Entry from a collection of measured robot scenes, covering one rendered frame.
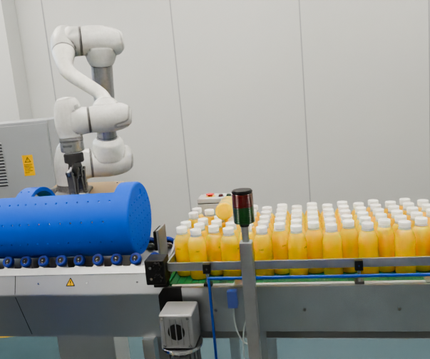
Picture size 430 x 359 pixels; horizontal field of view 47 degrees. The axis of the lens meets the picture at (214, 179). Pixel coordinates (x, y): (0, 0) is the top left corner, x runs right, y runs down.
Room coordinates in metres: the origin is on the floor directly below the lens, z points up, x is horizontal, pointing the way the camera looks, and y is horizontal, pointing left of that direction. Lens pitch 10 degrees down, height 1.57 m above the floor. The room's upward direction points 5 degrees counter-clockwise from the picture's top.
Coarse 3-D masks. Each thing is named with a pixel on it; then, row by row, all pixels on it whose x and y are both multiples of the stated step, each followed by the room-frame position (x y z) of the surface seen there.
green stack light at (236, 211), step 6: (234, 210) 1.43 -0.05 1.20; (240, 210) 1.42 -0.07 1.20; (246, 210) 1.41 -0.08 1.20; (252, 210) 1.43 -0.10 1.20; (234, 216) 1.43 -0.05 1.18; (240, 216) 1.42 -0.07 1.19; (246, 216) 1.41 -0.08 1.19; (252, 216) 1.43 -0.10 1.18; (234, 222) 1.44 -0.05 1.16; (240, 222) 1.42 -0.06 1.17; (246, 222) 1.41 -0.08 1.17; (252, 222) 1.42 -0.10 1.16
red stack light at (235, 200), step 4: (232, 196) 1.43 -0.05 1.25; (236, 196) 1.42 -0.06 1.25; (240, 196) 1.41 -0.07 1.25; (244, 196) 1.41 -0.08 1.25; (248, 196) 1.42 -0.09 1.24; (252, 196) 1.44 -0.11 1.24; (232, 200) 1.43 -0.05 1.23; (236, 200) 1.42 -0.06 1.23; (240, 200) 1.42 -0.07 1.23; (244, 200) 1.41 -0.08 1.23; (248, 200) 1.42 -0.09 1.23; (252, 200) 1.43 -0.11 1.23; (232, 204) 1.44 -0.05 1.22; (236, 204) 1.42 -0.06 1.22; (240, 204) 1.41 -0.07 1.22; (244, 204) 1.41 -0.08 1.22; (248, 204) 1.42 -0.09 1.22; (252, 204) 1.43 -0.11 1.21; (240, 208) 1.42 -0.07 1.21; (244, 208) 1.42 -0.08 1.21
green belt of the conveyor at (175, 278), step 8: (176, 272) 1.77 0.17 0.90; (344, 272) 1.62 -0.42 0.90; (384, 272) 1.60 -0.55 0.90; (392, 272) 1.59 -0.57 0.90; (416, 272) 1.57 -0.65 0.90; (424, 272) 1.56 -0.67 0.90; (176, 280) 1.69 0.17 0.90; (184, 280) 1.68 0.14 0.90; (192, 280) 1.68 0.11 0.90; (200, 280) 1.67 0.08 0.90
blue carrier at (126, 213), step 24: (24, 192) 1.92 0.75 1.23; (48, 192) 2.03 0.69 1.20; (120, 192) 1.82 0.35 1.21; (144, 192) 1.96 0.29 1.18; (0, 216) 1.85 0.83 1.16; (24, 216) 1.83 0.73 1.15; (48, 216) 1.81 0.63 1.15; (72, 216) 1.79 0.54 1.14; (96, 216) 1.77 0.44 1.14; (120, 216) 1.76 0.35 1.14; (144, 216) 1.93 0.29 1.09; (0, 240) 1.84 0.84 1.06; (24, 240) 1.83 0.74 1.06; (48, 240) 1.81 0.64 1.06; (72, 240) 1.79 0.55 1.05; (96, 240) 1.77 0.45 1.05; (120, 240) 1.76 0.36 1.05; (144, 240) 1.89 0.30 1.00
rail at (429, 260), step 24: (168, 264) 1.65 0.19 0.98; (192, 264) 1.63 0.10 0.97; (216, 264) 1.62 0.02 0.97; (240, 264) 1.60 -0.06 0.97; (264, 264) 1.59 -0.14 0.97; (288, 264) 1.57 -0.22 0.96; (312, 264) 1.56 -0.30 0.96; (336, 264) 1.54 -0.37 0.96; (384, 264) 1.52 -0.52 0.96; (408, 264) 1.50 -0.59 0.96
